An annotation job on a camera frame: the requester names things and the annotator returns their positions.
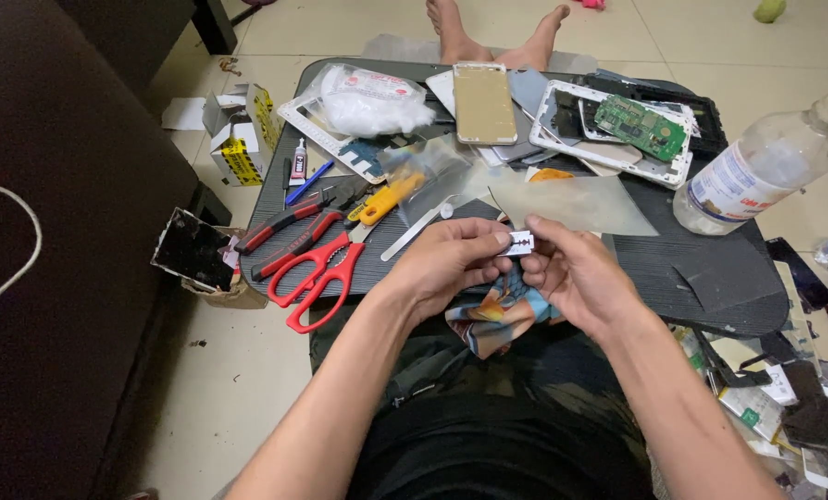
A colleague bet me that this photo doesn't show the bag of white cotton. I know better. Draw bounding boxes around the bag of white cotton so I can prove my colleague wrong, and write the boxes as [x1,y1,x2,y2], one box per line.
[296,62,437,138]

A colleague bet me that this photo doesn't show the person's right hand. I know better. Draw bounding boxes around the person's right hand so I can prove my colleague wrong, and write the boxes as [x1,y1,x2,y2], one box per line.
[520,213,641,343]

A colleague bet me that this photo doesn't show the black phone frame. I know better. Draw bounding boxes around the black phone frame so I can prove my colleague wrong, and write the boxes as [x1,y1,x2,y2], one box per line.
[580,74,728,162]

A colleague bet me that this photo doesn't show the blue pen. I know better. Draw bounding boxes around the blue pen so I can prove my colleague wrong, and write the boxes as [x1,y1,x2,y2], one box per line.
[285,160,336,206]

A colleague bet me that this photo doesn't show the gold phone back cover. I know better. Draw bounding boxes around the gold phone back cover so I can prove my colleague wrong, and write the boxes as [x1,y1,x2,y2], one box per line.
[452,62,519,147]

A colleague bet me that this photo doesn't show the clear plastic bag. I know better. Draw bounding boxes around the clear plastic bag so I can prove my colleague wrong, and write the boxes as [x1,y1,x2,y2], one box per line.
[378,135,476,209]

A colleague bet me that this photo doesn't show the red handled scissors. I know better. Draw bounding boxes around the red handled scissors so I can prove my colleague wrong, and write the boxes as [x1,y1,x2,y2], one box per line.
[267,232,366,335]

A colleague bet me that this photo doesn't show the small glue tube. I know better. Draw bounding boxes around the small glue tube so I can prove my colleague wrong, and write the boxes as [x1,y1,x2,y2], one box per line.
[289,137,308,188]

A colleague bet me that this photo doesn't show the person's foot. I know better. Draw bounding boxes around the person's foot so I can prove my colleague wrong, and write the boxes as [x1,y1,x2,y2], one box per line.
[425,0,494,65]
[495,4,572,72]

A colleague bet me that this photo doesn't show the white paper scrap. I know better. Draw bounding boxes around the white paper scrap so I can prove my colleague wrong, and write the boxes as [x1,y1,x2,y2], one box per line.
[161,96,208,132]

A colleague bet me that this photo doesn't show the white tablet frame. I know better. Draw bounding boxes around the white tablet frame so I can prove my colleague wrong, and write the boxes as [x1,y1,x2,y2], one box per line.
[528,78,697,190]

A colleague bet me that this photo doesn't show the dark brown sofa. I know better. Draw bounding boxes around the dark brown sofa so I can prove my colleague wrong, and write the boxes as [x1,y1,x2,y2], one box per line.
[0,0,234,500]

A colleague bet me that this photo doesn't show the person's black clothing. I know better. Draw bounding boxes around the person's black clothing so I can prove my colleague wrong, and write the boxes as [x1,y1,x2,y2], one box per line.
[308,299,658,500]

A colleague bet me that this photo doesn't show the dark furniture leg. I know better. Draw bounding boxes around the dark furniture leg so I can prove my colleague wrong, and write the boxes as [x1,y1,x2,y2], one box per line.
[190,0,239,56]

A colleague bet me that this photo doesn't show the clear film sheet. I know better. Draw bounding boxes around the clear film sheet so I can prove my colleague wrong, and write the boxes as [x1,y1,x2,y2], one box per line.
[486,172,660,238]

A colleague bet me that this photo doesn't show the brown cardboard box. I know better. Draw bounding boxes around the brown cardboard box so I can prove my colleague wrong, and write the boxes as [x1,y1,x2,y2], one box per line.
[180,225,270,311]

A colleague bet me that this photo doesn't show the yellow black carton box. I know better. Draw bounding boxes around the yellow black carton box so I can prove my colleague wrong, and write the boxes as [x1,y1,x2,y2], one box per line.
[201,82,281,188]

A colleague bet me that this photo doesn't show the white cable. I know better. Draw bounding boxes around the white cable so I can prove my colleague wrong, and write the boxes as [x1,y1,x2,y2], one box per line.
[0,181,44,326]

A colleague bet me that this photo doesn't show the clear plastic bottle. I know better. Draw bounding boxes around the clear plastic bottle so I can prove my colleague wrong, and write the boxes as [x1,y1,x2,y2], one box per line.
[672,82,828,237]

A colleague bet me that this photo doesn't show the broken black screen panel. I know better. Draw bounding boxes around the broken black screen panel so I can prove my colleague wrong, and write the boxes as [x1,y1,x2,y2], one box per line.
[150,206,237,293]

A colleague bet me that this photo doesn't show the yellow utility knife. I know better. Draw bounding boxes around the yellow utility knife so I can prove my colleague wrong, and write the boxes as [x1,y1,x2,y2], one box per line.
[346,171,427,227]

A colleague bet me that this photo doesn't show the person's left hand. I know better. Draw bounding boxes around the person's left hand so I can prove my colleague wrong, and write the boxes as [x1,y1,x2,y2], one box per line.
[385,217,516,331]

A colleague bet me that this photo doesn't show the orange round piece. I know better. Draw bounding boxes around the orange round piece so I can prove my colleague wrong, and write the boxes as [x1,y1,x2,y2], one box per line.
[527,167,576,184]

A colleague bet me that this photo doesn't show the green toy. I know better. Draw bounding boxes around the green toy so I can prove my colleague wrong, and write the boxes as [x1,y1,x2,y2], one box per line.
[753,0,787,25]

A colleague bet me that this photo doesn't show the person's right foot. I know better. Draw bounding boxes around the person's right foot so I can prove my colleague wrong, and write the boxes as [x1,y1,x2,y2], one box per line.
[495,4,572,72]

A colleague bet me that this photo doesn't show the green circuit board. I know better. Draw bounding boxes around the green circuit board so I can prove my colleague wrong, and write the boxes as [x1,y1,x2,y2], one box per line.
[593,94,689,163]

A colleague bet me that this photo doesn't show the white phone frame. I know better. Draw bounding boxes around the white phone frame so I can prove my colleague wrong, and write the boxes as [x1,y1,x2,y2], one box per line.
[277,94,415,185]

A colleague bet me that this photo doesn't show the silver metal tweezers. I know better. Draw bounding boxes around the silver metal tweezers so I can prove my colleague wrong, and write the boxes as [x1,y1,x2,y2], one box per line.
[380,203,458,263]

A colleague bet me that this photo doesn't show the person's left foot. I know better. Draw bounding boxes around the person's left foot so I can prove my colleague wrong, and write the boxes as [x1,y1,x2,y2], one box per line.
[425,0,494,65]

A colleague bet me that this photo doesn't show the grey phone back cover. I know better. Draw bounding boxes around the grey phone back cover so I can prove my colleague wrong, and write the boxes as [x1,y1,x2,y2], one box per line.
[492,67,560,165]

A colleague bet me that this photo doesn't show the heap of phone parts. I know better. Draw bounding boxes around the heap of phone parts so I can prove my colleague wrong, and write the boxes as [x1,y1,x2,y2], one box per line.
[671,237,828,500]

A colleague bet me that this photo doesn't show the black lap table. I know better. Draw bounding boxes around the black lap table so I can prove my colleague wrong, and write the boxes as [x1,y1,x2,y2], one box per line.
[239,57,791,340]

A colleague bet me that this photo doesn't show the black sheet piece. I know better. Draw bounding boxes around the black sheet piece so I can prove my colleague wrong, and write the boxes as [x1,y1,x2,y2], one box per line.
[671,236,784,313]

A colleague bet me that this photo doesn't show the red black handled pliers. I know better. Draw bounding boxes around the red black handled pliers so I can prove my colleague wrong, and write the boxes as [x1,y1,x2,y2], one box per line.
[234,175,371,282]

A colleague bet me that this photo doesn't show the silver razor blade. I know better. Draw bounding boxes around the silver razor blade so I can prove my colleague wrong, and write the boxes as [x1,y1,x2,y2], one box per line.
[497,230,536,258]

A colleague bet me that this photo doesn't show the colourful printed cloth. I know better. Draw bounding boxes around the colourful printed cloth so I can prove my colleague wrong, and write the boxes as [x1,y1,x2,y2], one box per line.
[445,262,566,361]

